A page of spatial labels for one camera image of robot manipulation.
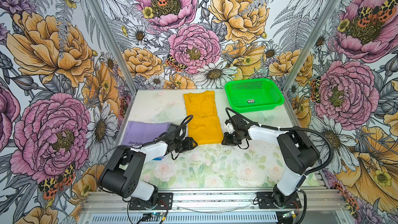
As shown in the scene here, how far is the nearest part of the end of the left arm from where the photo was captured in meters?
0.74

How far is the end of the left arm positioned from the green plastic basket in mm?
446

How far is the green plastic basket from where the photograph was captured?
113cm
